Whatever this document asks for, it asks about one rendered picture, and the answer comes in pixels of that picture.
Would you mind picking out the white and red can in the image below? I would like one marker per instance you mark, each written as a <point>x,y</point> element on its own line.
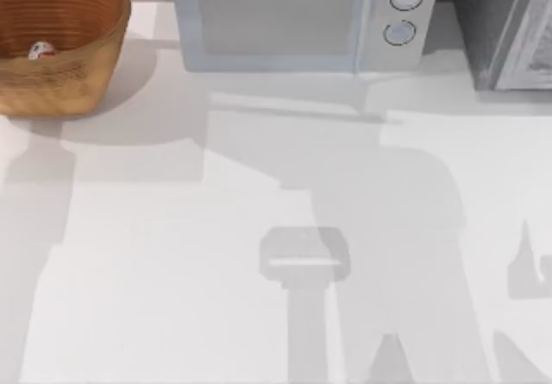
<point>41,50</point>

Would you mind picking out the brown wooden basket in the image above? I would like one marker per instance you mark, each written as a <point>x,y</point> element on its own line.
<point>64,86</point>

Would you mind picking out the microwave oven door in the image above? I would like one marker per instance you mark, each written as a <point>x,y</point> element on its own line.
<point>276,17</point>

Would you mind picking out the pale microwave oven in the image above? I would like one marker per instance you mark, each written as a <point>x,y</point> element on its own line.
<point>302,21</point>

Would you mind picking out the plain microwave knob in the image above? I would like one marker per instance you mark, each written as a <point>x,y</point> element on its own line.
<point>399,33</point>

